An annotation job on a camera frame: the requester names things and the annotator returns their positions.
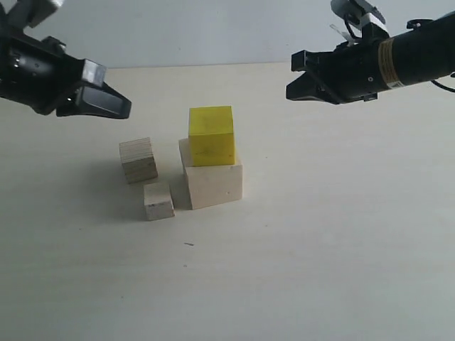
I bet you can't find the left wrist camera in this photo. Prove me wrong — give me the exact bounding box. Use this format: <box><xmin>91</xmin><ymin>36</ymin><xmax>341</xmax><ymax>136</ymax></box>
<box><xmin>6</xmin><ymin>0</ymin><xmax>65</xmax><ymax>29</ymax></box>

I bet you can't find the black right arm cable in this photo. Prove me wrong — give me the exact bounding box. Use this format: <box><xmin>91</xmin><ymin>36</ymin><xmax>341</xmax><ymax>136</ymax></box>
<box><xmin>429</xmin><ymin>70</ymin><xmax>455</xmax><ymax>94</ymax></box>

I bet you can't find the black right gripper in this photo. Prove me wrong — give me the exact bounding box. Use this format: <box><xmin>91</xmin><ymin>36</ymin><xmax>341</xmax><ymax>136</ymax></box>
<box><xmin>286</xmin><ymin>39</ymin><xmax>384</xmax><ymax>104</ymax></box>

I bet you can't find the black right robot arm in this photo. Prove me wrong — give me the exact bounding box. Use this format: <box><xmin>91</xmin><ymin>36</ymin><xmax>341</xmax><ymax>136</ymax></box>
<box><xmin>286</xmin><ymin>12</ymin><xmax>454</xmax><ymax>104</ymax></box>

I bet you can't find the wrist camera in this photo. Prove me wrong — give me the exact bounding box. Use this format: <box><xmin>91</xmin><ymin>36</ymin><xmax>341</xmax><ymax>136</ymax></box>
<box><xmin>330</xmin><ymin>0</ymin><xmax>390</xmax><ymax>46</ymax></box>
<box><xmin>6</xmin><ymin>0</ymin><xmax>65</xmax><ymax>29</ymax></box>

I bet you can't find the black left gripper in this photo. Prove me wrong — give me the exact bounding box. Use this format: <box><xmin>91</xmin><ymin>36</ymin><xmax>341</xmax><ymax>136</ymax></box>
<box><xmin>1</xmin><ymin>33</ymin><xmax>132</xmax><ymax>120</ymax></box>

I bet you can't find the medium layered plywood cube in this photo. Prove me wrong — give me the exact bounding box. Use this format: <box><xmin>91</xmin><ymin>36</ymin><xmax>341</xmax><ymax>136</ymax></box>
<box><xmin>119</xmin><ymin>137</ymin><xmax>159</xmax><ymax>184</ymax></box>

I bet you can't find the small pale wooden cube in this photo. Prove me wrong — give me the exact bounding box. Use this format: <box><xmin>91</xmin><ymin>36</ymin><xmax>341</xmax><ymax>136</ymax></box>
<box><xmin>144</xmin><ymin>182</ymin><xmax>175</xmax><ymax>221</ymax></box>

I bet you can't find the large pale wooden cube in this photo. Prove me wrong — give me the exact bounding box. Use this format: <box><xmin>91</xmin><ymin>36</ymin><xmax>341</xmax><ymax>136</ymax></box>
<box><xmin>178</xmin><ymin>139</ymin><xmax>243</xmax><ymax>210</ymax></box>

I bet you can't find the yellow cube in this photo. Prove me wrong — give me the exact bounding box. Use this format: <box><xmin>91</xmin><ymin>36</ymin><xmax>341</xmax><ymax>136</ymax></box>
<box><xmin>188</xmin><ymin>106</ymin><xmax>235</xmax><ymax>167</ymax></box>

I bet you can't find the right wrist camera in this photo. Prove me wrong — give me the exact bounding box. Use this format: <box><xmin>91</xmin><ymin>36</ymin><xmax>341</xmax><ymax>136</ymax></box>
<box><xmin>330</xmin><ymin>0</ymin><xmax>390</xmax><ymax>46</ymax></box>

